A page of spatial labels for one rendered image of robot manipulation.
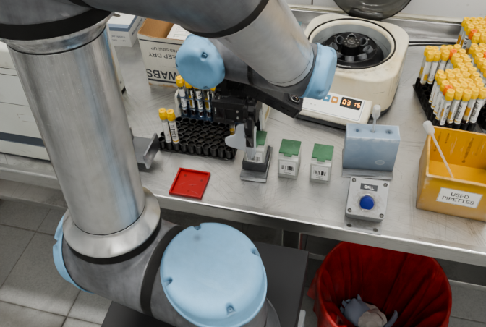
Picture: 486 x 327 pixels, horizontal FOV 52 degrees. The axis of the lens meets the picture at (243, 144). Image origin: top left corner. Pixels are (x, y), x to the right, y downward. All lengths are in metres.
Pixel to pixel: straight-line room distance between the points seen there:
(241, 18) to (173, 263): 0.31
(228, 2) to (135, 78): 0.97
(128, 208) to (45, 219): 1.69
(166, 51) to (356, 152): 0.50
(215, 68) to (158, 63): 0.55
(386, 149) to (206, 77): 0.44
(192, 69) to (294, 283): 0.37
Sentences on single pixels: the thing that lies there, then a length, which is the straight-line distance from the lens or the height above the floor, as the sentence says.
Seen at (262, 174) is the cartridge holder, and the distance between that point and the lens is 1.03.
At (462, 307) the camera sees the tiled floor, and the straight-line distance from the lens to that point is 1.97.
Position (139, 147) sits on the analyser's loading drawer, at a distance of 1.08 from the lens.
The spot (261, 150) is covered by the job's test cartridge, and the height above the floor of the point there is 0.95.
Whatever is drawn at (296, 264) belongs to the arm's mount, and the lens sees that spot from 0.83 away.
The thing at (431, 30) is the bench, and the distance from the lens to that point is 1.46.
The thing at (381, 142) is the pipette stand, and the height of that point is 0.97.
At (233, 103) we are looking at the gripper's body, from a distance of 0.90.
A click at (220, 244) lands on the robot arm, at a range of 0.59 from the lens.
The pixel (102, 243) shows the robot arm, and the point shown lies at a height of 1.19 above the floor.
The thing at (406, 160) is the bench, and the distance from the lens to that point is 1.10.
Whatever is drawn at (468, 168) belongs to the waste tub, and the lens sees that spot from 1.11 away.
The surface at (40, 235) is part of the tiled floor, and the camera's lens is 2.21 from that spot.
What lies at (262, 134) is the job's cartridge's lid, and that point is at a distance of 1.01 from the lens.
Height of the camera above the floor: 1.67
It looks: 46 degrees down
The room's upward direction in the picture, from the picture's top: 4 degrees counter-clockwise
